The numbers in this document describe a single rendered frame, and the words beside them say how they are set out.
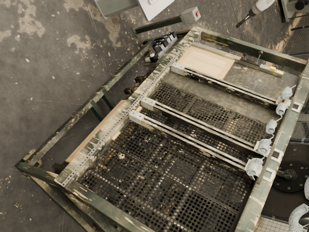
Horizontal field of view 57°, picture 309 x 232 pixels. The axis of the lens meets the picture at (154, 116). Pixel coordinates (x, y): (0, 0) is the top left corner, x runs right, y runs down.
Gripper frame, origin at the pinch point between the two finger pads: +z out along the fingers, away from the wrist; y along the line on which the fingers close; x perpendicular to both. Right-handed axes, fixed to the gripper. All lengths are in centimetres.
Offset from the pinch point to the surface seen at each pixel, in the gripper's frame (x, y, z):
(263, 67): -46.2, -4.0, 6.6
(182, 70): 2, -55, 39
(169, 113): -18, -105, 31
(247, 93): -50, -47, 5
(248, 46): -22.8, 16.8, 18.2
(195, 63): -1, -34, 41
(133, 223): -53, -190, 20
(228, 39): -4.3, 14.3, 30.1
